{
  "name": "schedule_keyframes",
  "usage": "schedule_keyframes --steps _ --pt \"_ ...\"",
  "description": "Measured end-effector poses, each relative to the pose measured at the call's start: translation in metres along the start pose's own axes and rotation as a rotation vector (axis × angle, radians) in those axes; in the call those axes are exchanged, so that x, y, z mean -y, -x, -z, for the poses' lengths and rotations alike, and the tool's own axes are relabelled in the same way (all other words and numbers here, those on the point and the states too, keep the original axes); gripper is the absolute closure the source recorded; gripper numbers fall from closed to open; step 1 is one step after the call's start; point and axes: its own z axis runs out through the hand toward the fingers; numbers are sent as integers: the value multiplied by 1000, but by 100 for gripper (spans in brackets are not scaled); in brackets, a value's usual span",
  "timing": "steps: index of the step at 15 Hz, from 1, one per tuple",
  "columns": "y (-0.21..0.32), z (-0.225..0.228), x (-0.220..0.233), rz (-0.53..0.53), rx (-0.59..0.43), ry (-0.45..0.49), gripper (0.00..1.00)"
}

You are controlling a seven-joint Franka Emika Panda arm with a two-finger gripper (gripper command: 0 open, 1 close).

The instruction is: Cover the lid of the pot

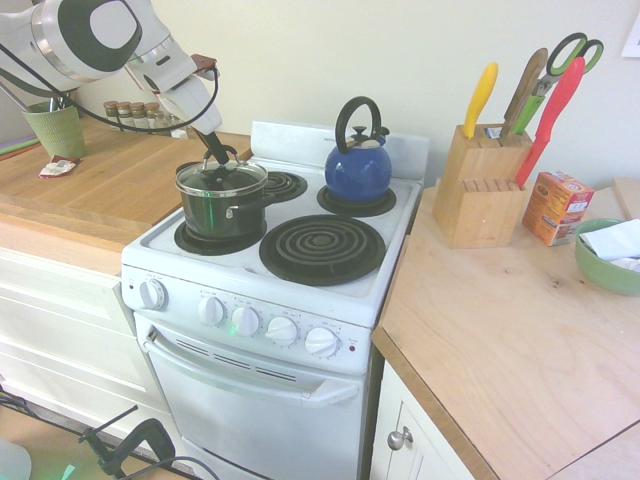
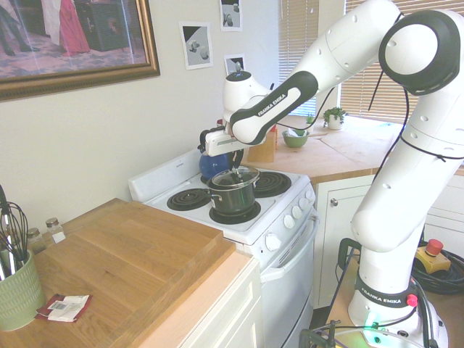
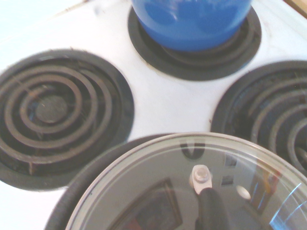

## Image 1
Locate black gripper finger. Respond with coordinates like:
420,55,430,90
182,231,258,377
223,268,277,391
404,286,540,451
208,130,237,166
192,127,222,164

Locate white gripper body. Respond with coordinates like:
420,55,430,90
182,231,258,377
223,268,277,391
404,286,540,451
157,74,223,135

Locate round glass pot lid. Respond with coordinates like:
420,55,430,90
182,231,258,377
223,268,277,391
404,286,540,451
174,159,269,197

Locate black cooking pot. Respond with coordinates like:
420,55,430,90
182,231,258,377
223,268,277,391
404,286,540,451
174,160,277,240

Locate small black coil burner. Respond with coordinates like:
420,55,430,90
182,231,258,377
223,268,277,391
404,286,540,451
262,170,308,206
316,184,397,218
173,219,269,256

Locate large black coil burner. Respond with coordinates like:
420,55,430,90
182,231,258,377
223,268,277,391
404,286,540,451
258,213,387,287

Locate green ribbed utensil cup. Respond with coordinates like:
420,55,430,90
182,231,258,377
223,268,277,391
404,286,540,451
23,101,87,159

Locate red and white packet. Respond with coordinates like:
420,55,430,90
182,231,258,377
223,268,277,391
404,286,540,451
38,154,81,180

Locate white stove knob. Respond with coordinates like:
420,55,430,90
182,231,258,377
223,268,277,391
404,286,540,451
138,278,170,311
303,327,340,359
264,316,300,346
197,295,229,329
230,305,261,338

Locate green mat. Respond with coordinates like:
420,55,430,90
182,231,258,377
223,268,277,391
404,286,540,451
0,138,41,156

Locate grey metal rod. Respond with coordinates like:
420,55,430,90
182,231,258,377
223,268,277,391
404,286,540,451
0,82,27,111

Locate white drawer cabinet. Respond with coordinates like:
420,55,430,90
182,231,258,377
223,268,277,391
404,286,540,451
0,244,174,444

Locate wooden knife block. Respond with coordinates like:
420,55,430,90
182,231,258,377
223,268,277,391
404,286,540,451
432,123,534,250

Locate white electric stove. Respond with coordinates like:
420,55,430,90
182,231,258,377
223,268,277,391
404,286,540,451
120,118,431,480

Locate black clamp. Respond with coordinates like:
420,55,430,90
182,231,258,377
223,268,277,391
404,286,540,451
77,403,176,479

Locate white cabinet with knob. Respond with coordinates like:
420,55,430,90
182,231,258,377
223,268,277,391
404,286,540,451
369,359,481,480

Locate red knife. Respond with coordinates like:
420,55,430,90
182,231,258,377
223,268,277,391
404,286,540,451
514,56,586,190

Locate round metal cabinet knob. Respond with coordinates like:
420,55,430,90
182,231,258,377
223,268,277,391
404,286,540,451
387,426,415,451

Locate orange baking soda box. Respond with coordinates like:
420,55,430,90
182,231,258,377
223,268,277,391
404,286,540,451
521,170,596,248

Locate green and black scissors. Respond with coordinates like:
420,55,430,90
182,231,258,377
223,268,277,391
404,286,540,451
530,32,605,99

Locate round white object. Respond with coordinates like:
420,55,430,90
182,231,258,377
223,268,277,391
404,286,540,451
0,437,32,480

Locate green ceramic bowl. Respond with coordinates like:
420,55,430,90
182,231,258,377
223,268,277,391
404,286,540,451
573,218,640,296

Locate white crumpled paper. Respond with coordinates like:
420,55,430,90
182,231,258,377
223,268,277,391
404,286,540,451
579,218,640,274

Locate light wooden cutting board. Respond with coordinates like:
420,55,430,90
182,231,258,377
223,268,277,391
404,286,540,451
612,177,640,221

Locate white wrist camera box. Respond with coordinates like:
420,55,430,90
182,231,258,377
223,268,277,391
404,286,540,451
124,47,220,95

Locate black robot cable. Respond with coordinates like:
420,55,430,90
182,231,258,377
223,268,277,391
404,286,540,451
0,42,222,134

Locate blue kettle with black handle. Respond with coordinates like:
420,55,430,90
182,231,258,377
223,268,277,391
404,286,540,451
323,95,394,204

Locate white oven door handle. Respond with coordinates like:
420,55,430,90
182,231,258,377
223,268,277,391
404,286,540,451
142,332,363,409

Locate yellow handled knife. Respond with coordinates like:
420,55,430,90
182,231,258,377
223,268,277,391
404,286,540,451
462,61,500,141

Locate green handled knife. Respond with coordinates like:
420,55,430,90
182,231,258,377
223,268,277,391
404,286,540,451
512,93,546,136

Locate brown wooden handled knife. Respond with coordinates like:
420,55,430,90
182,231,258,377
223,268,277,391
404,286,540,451
501,47,550,139

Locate black floor cable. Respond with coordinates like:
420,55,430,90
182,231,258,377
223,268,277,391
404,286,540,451
114,453,221,480

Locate white paper sheet on wall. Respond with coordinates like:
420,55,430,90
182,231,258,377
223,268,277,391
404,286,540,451
621,12,640,59

